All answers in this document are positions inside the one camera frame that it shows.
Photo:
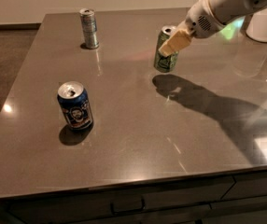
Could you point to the white container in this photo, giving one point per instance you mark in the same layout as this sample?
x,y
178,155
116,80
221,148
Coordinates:
x,y
265,24

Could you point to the blue soda can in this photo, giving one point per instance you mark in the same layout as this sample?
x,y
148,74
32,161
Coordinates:
x,y
74,102

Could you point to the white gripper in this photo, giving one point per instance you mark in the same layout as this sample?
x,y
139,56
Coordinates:
x,y
198,21

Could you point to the green soda can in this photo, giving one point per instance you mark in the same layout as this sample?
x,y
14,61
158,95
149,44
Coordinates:
x,y
165,59

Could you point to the silver redbull can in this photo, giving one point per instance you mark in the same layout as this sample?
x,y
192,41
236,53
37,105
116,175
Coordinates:
x,y
89,28

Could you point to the dark cabinet drawer front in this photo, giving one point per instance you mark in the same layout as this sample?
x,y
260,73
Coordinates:
x,y
196,194

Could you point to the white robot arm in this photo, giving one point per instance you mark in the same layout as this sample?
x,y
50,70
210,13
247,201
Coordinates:
x,y
227,11

